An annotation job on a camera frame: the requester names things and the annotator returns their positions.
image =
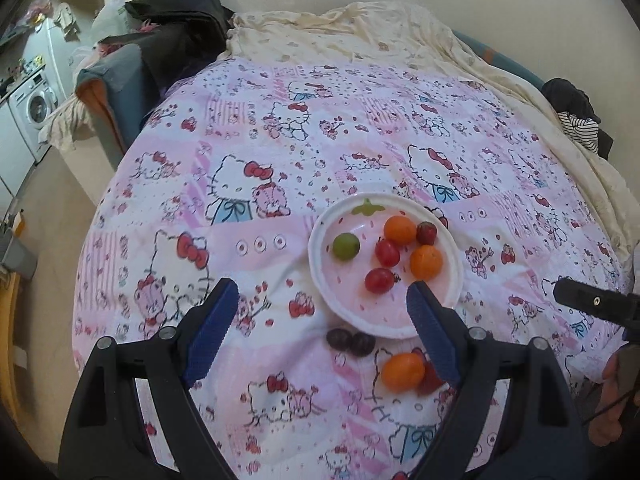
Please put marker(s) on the white washing machine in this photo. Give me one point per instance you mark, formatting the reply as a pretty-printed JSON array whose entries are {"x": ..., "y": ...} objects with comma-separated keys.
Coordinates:
[{"x": 35, "y": 105}]

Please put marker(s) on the pink cartoon cat printed blanket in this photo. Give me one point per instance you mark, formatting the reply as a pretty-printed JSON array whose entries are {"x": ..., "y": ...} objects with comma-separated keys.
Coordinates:
[{"x": 350, "y": 135}]

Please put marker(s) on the yellow wooden chair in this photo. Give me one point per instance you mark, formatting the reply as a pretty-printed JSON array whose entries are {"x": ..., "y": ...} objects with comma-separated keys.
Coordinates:
[{"x": 12, "y": 340}]

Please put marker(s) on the grey armchair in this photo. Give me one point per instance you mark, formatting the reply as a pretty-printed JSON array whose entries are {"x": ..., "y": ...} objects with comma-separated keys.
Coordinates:
[{"x": 120, "y": 75}]

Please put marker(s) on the orange mandarin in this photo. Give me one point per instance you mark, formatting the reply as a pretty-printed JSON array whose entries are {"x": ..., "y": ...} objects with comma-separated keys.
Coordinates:
[
  {"x": 400, "y": 229},
  {"x": 403, "y": 372},
  {"x": 426, "y": 262}
]

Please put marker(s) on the white kitchen cabinet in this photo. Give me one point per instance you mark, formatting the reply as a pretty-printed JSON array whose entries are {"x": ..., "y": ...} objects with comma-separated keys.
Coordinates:
[{"x": 12, "y": 155}]

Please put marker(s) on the black clothing pile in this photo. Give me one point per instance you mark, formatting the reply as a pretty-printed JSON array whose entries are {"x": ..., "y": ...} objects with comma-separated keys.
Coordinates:
[{"x": 180, "y": 15}]

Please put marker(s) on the person's right hand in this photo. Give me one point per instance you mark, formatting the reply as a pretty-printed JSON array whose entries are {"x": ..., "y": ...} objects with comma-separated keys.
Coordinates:
[{"x": 607, "y": 422}]

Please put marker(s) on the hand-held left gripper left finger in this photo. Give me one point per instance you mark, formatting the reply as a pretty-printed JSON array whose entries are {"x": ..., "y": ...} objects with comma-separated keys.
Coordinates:
[{"x": 212, "y": 332}]

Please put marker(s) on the blue mattress edge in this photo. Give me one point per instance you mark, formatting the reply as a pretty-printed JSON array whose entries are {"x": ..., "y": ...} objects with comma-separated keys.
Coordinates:
[{"x": 500, "y": 57}]

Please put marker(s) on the cherry tomato with green calyx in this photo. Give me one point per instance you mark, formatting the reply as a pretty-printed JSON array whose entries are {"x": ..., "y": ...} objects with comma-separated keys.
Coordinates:
[{"x": 380, "y": 280}]

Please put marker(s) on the dark clothes heap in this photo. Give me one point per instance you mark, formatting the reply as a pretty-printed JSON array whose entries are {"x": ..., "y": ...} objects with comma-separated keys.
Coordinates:
[{"x": 565, "y": 92}]

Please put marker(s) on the cream duvet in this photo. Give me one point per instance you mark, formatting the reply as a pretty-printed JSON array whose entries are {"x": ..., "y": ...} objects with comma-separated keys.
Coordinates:
[{"x": 375, "y": 25}]

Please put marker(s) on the cream hanging cloth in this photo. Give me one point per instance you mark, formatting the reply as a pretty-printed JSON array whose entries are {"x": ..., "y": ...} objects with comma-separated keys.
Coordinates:
[{"x": 67, "y": 125}]

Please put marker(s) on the striped garment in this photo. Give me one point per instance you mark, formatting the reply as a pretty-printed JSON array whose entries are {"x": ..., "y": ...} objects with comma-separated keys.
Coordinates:
[{"x": 580, "y": 132}]

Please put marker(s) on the pink strawberry pattern plate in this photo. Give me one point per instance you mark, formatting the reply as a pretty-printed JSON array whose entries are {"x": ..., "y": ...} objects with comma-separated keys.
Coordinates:
[{"x": 350, "y": 300}]

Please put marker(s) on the red cherry tomato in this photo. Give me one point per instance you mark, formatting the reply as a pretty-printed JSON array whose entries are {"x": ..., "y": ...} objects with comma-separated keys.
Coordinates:
[{"x": 387, "y": 253}]

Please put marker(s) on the green grape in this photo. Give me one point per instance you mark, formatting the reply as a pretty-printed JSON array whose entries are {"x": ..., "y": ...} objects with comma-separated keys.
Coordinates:
[{"x": 346, "y": 246}]

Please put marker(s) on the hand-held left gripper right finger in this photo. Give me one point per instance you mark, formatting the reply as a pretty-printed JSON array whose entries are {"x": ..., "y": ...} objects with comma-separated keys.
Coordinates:
[{"x": 432, "y": 332}]

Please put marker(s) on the white refrigerator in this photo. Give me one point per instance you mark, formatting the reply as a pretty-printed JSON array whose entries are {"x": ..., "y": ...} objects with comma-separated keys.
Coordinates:
[{"x": 50, "y": 45}]

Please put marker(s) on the white plastic bag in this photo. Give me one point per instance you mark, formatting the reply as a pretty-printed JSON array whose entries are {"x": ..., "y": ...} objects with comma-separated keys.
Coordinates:
[{"x": 109, "y": 12}]

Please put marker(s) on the dark purple grape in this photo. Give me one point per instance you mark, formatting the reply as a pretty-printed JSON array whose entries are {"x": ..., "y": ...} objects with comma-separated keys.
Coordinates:
[
  {"x": 362, "y": 343},
  {"x": 338, "y": 338}
]

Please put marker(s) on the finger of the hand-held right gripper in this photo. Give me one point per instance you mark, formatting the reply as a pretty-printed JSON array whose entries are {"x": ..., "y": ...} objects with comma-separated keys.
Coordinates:
[{"x": 595, "y": 302}]

